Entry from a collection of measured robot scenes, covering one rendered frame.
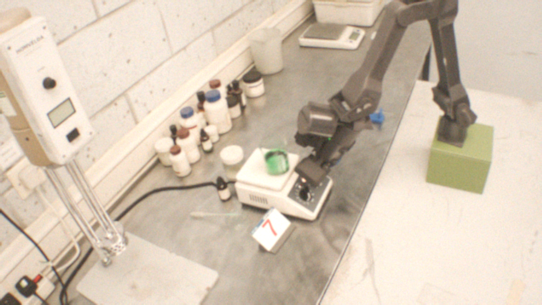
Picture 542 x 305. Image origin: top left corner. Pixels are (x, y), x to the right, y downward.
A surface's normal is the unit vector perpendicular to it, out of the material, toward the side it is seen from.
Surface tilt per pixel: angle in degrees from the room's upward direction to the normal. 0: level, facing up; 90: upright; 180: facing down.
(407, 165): 0
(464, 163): 90
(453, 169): 90
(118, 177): 90
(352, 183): 0
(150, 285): 0
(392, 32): 90
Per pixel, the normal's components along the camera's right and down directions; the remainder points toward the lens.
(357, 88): -0.85, -0.28
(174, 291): -0.14, -0.77
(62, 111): 0.88, 0.19
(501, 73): -0.46, 0.61
